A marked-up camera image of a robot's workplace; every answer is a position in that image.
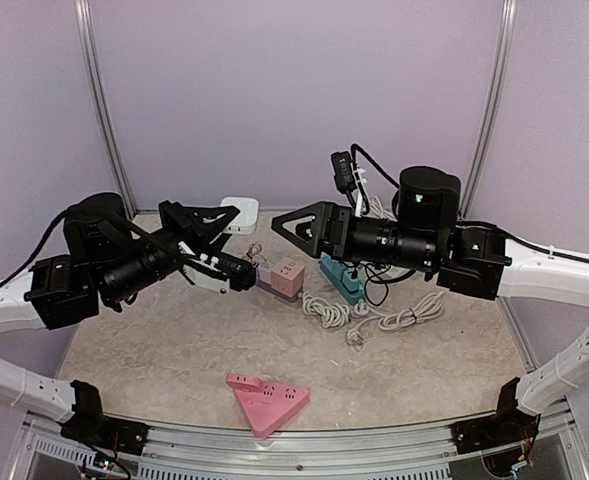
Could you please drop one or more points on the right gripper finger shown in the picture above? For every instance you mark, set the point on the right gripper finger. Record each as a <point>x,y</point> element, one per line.
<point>302,221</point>
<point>311,246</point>

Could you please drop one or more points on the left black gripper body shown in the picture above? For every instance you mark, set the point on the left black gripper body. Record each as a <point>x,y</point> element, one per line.
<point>172,215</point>

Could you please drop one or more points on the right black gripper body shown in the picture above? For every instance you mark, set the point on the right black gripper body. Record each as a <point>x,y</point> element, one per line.
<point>342,215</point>

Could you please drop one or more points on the teal power strip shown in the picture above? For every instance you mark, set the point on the teal power strip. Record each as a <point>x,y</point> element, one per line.
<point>333,269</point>

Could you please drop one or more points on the white square charger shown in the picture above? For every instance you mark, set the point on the white square charger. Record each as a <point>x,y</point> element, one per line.
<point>246,221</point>

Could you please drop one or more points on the pink cube socket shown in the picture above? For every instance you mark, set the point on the pink cube socket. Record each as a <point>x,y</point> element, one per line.
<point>287,278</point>

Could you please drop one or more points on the teal charger plug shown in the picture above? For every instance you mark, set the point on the teal charger plug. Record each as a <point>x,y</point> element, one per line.
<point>351,286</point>

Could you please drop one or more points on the small white charger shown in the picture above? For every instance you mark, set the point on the small white charger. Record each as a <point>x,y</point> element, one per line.
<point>263,273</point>

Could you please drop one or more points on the purple power strip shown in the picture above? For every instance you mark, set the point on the purple power strip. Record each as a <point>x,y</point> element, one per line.
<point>267,288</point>

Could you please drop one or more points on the pink triangular power strip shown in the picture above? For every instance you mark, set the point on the pink triangular power strip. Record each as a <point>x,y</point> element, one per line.
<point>274,406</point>

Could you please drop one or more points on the pink square plug adapter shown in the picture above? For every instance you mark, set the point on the pink square plug adapter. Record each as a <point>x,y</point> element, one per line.
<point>244,383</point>

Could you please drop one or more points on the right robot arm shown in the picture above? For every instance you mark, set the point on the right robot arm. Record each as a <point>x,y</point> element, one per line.
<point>475,259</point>

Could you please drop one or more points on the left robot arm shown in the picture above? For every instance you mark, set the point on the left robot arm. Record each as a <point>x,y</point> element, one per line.
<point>92,256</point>

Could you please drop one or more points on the white round plug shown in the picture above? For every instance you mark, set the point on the white round plug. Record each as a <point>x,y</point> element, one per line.
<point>360,310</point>

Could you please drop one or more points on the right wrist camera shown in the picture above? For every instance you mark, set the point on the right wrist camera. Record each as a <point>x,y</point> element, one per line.
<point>349,181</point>

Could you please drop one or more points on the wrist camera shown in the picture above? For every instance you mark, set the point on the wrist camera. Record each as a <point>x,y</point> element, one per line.
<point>219,272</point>
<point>349,181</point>

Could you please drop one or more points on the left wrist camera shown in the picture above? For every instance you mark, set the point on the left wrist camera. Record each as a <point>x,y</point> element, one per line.
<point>219,272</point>

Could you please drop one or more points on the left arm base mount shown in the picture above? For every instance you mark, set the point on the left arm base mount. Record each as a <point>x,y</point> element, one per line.
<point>114,434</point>

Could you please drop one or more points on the aluminium front rail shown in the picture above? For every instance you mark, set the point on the aluminium front rail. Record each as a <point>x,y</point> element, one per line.
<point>419,451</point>

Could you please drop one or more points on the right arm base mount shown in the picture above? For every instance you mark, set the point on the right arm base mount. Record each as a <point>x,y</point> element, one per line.
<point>492,431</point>

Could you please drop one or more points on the right aluminium corner post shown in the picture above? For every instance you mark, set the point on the right aluminium corner post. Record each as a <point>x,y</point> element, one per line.
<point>491,106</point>

